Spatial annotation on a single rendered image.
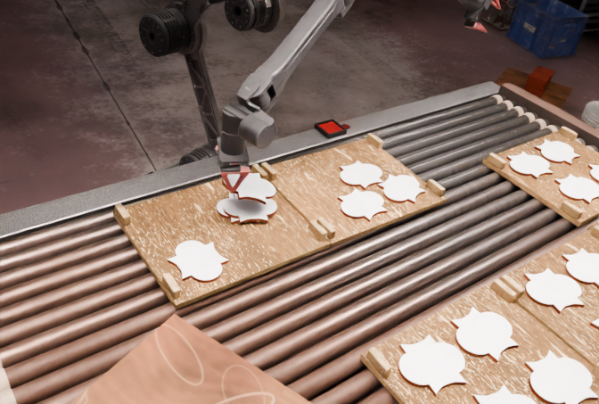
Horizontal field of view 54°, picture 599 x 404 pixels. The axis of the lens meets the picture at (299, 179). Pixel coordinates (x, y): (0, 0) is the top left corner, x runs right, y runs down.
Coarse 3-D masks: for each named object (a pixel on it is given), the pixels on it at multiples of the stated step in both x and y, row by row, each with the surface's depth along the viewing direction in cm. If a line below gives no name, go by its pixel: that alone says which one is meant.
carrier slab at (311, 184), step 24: (360, 144) 184; (288, 168) 169; (312, 168) 171; (336, 168) 172; (384, 168) 175; (288, 192) 160; (312, 192) 161; (336, 192) 162; (432, 192) 168; (312, 216) 153; (336, 216) 154; (384, 216) 156; (408, 216) 159; (336, 240) 146
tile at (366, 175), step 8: (344, 168) 171; (352, 168) 171; (360, 168) 172; (368, 168) 172; (376, 168) 173; (344, 176) 167; (352, 176) 168; (360, 176) 168; (368, 176) 169; (376, 176) 169; (352, 184) 165; (360, 184) 165; (368, 184) 166; (376, 184) 168
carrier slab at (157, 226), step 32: (192, 192) 155; (224, 192) 156; (160, 224) 143; (192, 224) 145; (224, 224) 146; (256, 224) 147; (288, 224) 149; (160, 256) 134; (224, 256) 137; (256, 256) 138; (288, 256) 139; (192, 288) 128; (224, 288) 130
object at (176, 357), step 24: (168, 336) 104; (192, 336) 105; (120, 360) 99; (144, 360) 99; (168, 360) 100; (192, 360) 101; (216, 360) 101; (240, 360) 102; (96, 384) 95; (120, 384) 95; (144, 384) 96; (168, 384) 96; (192, 384) 97; (216, 384) 97; (240, 384) 98; (264, 384) 98
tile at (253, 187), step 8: (232, 176) 145; (248, 176) 148; (256, 176) 149; (224, 184) 142; (232, 184) 142; (248, 184) 145; (256, 184) 146; (264, 184) 148; (232, 192) 141; (240, 192) 141; (248, 192) 142; (256, 192) 144; (264, 192) 145; (272, 192) 146; (256, 200) 142; (264, 200) 142
